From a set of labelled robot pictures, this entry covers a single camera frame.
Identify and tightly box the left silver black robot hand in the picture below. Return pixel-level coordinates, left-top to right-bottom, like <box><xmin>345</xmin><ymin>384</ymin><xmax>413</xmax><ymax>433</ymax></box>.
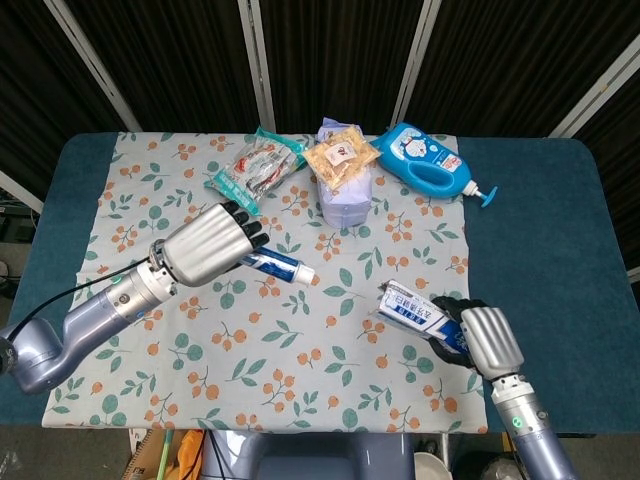
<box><xmin>148</xmin><ymin>200</ymin><xmax>272</xmax><ymax>288</ymax></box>

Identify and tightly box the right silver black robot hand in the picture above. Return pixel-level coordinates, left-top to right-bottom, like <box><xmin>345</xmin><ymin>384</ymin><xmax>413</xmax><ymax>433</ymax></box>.
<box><xmin>430</xmin><ymin>294</ymin><xmax>527</xmax><ymax>378</ymax></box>

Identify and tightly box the white blue toothpaste tube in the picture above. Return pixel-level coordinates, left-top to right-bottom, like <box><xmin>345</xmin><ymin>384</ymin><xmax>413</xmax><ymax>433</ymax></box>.
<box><xmin>237</xmin><ymin>245</ymin><xmax>317</xmax><ymax>286</ymax></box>

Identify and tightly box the blue white toothpaste box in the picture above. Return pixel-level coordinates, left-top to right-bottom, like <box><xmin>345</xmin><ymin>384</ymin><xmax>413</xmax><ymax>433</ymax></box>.
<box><xmin>368</xmin><ymin>279</ymin><xmax>474</xmax><ymax>362</ymax></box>

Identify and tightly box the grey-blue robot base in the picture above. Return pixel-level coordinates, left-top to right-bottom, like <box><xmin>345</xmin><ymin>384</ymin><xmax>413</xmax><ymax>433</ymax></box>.
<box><xmin>201</xmin><ymin>429</ymin><xmax>417</xmax><ymax>480</ymax></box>

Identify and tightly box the silver green snack packet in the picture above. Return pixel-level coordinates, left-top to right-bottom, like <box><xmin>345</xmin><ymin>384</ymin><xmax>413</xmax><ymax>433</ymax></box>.
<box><xmin>202</xmin><ymin>126</ymin><xmax>309</xmax><ymax>217</ymax></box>

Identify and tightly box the dark blue table cover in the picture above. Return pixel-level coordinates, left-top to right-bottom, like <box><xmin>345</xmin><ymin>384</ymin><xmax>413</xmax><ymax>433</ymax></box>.
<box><xmin>0</xmin><ymin>131</ymin><xmax>640</xmax><ymax>437</ymax></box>

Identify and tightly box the floral print tablecloth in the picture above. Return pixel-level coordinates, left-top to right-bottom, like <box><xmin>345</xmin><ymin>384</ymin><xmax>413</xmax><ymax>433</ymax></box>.
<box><xmin>40</xmin><ymin>130</ymin><xmax>490</xmax><ymax>435</ymax></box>

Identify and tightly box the black waste bin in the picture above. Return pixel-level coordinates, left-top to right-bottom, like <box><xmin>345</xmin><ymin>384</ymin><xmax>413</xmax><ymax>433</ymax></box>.
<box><xmin>451</xmin><ymin>448</ymin><xmax>521</xmax><ymax>480</ymax></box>

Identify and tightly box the white bowl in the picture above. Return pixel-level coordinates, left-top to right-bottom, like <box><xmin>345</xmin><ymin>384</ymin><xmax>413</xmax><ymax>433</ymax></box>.
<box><xmin>413</xmin><ymin>450</ymin><xmax>452</xmax><ymax>480</ymax></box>

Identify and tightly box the purple tissue pack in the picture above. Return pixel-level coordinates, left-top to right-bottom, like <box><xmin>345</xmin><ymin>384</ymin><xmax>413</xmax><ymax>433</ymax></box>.
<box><xmin>316</xmin><ymin>116</ymin><xmax>376</xmax><ymax>230</ymax></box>

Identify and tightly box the clear bag of crackers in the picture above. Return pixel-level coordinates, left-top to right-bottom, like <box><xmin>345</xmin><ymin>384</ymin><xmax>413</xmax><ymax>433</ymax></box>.
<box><xmin>301</xmin><ymin>124</ymin><xmax>382</xmax><ymax>192</ymax></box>

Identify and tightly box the blue pump detergent bottle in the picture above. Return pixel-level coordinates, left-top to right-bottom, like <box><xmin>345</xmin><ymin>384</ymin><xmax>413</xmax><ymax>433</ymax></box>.
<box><xmin>371</xmin><ymin>121</ymin><xmax>500</xmax><ymax>209</ymax></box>

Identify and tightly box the orange bag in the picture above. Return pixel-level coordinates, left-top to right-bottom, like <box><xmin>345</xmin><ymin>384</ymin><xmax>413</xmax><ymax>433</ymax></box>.
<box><xmin>172</xmin><ymin>429</ymin><xmax>206</xmax><ymax>480</ymax></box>

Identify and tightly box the green stick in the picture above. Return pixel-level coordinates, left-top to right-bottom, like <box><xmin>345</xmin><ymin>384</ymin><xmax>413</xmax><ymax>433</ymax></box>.
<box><xmin>156</xmin><ymin>430</ymin><xmax>177</xmax><ymax>480</ymax></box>

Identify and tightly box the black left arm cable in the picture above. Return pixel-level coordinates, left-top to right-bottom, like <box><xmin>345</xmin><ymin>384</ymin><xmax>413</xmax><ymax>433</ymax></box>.
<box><xmin>8</xmin><ymin>257</ymin><xmax>154</xmax><ymax>344</ymax></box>

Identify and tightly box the white screen frame post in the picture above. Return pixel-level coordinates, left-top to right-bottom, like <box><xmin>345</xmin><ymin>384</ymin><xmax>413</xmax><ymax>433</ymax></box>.
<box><xmin>0</xmin><ymin>169</ymin><xmax>45</xmax><ymax>215</ymax></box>
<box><xmin>388</xmin><ymin>0</ymin><xmax>443</xmax><ymax>132</ymax></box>
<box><xmin>42</xmin><ymin>0</ymin><xmax>143</xmax><ymax>133</ymax></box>
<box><xmin>236</xmin><ymin>0</ymin><xmax>278</xmax><ymax>134</ymax></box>
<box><xmin>547</xmin><ymin>38</ymin><xmax>640</xmax><ymax>139</ymax></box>

